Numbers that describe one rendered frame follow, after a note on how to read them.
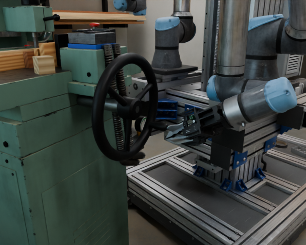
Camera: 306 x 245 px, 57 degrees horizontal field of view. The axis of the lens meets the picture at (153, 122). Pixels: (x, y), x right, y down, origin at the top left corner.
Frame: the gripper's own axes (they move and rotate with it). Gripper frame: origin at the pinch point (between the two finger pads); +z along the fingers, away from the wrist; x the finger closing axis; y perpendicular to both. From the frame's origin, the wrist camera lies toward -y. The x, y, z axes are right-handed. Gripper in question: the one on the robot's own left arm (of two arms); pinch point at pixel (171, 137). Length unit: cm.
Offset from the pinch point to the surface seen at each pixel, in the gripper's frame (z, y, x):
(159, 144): 102, -130, -35
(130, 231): 66, -43, 28
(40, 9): 14, 31, -40
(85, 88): 8.1, 23.4, -14.6
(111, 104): 4.8, 17.7, -9.5
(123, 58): -6.5, 22.9, -16.4
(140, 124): 18.1, -8.6, -11.4
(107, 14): 160, -151, -222
